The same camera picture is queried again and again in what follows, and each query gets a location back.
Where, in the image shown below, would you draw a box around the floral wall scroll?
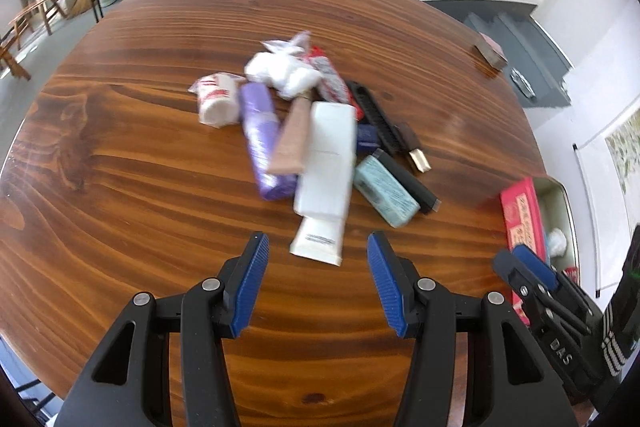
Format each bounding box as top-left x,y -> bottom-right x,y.
572,107 -> 640,298

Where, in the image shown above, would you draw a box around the white cosmetic tube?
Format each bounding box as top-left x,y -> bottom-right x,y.
289,213 -> 346,267

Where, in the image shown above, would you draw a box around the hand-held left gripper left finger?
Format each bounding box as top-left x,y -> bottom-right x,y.
54,231 -> 271,427

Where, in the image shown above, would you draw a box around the wooden bench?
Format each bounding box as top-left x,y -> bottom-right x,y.
0,0 -> 68,80

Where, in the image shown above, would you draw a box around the teal soap box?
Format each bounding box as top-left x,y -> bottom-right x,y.
353,154 -> 421,229

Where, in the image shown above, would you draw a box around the white rectangular box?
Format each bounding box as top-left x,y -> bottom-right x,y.
293,101 -> 358,218

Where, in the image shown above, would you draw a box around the purple trash bag roll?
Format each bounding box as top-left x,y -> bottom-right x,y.
239,82 -> 301,202

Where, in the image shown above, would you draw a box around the dark blue bottle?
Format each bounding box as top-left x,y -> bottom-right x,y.
356,122 -> 381,154

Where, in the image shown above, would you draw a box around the red snack packet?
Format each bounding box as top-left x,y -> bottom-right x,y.
305,47 -> 358,108

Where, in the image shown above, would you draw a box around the bag of cotton balls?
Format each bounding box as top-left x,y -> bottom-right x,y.
244,31 -> 323,100

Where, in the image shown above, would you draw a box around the crumpled foil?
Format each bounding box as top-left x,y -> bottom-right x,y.
510,69 -> 537,100

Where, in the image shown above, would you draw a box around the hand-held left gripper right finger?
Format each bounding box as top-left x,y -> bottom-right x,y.
366,231 -> 576,427

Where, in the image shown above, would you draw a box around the white roll with red label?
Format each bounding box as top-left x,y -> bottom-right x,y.
189,73 -> 246,128

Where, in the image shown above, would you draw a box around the long black box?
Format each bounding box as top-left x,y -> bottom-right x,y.
370,148 -> 442,215

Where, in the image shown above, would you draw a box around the pink tin box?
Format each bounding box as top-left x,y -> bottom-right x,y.
500,177 -> 582,325

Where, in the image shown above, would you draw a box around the dark case with gold cap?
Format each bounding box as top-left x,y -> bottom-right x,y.
395,123 -> 432,174

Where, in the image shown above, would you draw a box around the person's right forearm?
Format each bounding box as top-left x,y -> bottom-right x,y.
595,227 -> 640,413

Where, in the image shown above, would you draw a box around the black folding comb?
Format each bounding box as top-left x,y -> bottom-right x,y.
346,81 -> 408,156

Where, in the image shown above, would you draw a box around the beige cosmetic tube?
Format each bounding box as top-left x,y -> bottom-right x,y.
266,89 -> 316,175

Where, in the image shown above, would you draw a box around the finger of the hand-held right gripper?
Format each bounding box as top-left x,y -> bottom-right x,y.
512,244 -> 601,338
492,249 -> 556,343

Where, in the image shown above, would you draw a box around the grey stairs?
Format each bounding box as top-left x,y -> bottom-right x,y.
422,0 -> 573,108

